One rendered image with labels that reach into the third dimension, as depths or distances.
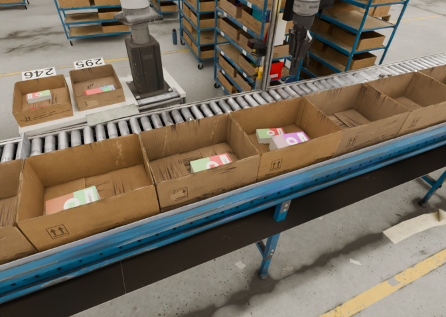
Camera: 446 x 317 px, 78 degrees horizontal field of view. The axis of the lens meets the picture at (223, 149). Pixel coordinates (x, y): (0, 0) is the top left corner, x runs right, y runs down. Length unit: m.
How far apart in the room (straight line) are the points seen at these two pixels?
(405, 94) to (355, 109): 0.40
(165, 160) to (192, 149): 0.13
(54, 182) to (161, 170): 0.41
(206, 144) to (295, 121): 0.49
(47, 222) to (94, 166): 0.33
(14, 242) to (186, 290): 1.09
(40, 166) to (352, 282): 1.80
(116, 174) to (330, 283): 1.44
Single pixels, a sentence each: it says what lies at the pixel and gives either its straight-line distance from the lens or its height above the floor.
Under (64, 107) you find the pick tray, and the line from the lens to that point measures 1.86.
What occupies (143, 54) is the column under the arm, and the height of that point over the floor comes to 1.03.
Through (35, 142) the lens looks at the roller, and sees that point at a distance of 1.78.
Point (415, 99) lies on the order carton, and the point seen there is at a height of 0.91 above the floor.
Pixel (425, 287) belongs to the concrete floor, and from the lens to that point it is 2.28.
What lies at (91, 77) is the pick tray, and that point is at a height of 0.77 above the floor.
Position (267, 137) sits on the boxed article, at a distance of 1.31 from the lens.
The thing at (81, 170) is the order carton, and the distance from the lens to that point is 1.23.
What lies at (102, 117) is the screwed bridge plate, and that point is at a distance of 1.82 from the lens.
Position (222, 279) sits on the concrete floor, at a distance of 1.88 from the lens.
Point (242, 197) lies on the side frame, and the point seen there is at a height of 0.91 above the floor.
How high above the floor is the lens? 1.73
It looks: 42 degrees down
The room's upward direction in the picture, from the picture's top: 2 degrees clockwise
